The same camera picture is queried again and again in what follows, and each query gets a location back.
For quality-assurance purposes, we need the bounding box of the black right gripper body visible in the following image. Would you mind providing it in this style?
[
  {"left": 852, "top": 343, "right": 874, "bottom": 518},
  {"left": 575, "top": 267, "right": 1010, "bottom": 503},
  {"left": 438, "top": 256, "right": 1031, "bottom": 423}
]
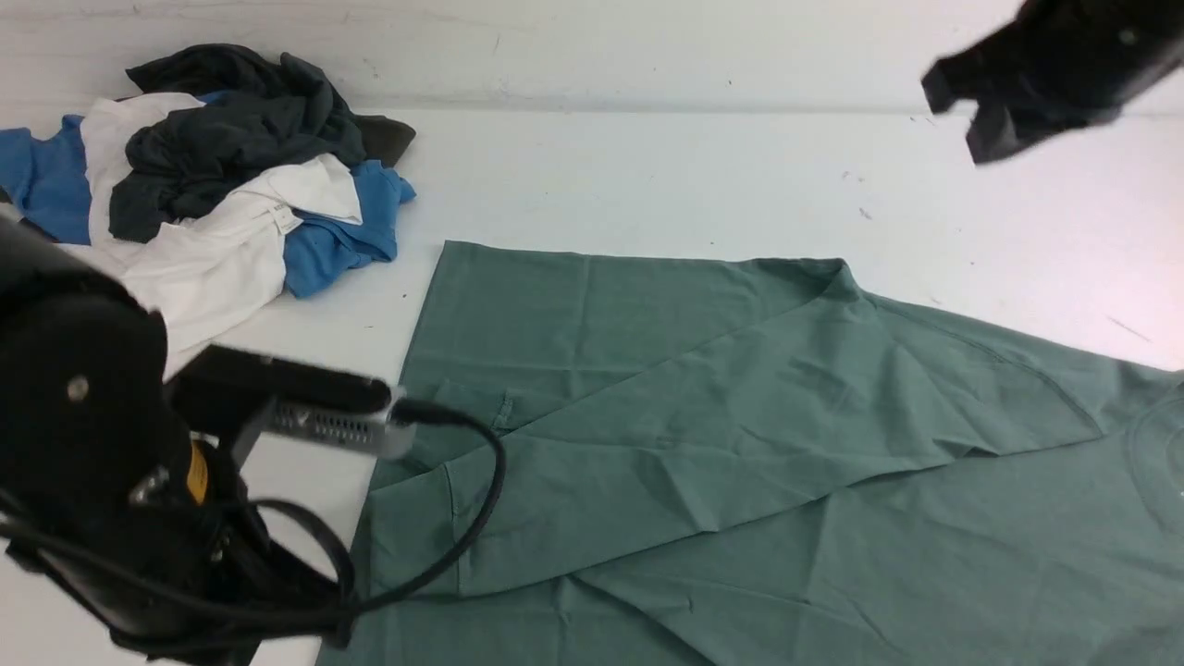
[{"left": 973, "top": 1, "right": 1183, "bottom": 121}]

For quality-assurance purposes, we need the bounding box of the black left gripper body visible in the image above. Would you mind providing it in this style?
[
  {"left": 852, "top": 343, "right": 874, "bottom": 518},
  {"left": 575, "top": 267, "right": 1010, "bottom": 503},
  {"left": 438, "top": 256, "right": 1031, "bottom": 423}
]
[{"left": 5, "top": 438, "right": 356, "bottom": 665}]

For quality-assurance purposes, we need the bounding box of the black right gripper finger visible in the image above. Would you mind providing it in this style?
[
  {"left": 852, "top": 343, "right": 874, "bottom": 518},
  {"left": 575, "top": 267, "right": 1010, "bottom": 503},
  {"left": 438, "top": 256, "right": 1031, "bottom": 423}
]
[
  {"left": 966, "top": 102, "right": 1047, "bottom": 166},
  {"left": 920, "top": 51, "right": 993, "bottom": 115}
]

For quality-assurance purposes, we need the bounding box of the green long-sleeve top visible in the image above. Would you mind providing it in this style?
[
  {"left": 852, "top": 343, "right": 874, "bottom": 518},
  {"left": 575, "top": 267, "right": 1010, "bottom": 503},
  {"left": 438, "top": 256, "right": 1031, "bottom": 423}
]
[{"left": 317, "top": 241, "right": 1183, "bottom": 665}]

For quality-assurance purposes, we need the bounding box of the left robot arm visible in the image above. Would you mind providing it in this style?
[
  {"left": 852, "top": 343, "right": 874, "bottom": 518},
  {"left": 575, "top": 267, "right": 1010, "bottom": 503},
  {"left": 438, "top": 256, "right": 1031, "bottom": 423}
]
[{"left": 1, "top": 220, "right": 355, "bottom": 665}]

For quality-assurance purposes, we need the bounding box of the white garment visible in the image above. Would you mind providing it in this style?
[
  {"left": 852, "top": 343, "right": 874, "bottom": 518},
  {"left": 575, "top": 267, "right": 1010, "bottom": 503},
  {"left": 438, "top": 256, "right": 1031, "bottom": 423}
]
[{"left": 65, "top": 92, "right": 361, "bottom": 376}]

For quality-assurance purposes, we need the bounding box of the blue garment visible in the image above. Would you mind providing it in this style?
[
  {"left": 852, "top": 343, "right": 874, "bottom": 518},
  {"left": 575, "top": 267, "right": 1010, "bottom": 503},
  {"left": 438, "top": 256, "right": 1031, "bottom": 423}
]
[{"left": 0, "top": 91, "right": 417, "bottom": 300}]

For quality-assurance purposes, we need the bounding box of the dark grey garment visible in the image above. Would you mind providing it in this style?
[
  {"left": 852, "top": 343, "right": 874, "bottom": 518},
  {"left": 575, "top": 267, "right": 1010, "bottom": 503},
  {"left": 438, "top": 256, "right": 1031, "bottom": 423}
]
[{"left": 17, "top": 43, "right": 417, "bottom": 245}]

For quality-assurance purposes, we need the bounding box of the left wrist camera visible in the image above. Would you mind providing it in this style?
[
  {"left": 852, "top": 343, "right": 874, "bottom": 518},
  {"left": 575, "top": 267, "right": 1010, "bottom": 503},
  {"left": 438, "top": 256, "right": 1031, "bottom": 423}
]
[{"left": 166, "top": 345, "right": 416, "bottom": 465}]

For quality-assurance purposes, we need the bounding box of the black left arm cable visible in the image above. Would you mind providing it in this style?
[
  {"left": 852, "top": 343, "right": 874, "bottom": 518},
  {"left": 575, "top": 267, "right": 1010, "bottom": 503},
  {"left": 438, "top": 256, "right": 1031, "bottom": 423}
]
[{"left": 0, "top": 398, "right": 508, "bottom": 639}]

